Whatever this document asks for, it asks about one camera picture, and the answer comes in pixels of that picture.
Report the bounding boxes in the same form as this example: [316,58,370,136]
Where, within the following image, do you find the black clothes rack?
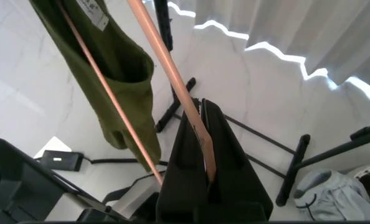
[153,0,370,208]

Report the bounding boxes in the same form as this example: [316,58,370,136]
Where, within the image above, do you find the black power adapter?
[35,150,85,172]

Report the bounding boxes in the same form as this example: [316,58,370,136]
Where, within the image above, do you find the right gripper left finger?
[156,98,209,222]

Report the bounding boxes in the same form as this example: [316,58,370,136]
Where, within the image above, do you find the pink clothes hanger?
[55,0,217,185]

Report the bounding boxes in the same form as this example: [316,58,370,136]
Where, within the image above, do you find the black cable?
[82,157,170,167]

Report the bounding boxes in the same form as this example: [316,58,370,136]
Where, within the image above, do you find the white curtain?
[172,0,370,103]

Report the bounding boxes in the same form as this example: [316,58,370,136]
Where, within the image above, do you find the green long-sleeved shirt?
[28,0,163,172]

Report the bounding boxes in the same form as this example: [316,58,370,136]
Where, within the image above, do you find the pale grey shorts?
[293,169,370,222]

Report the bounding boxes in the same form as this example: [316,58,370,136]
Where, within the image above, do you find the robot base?
[0,138,161,222]

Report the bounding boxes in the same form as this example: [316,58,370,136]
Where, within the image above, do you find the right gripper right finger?
[202,98,273,222]

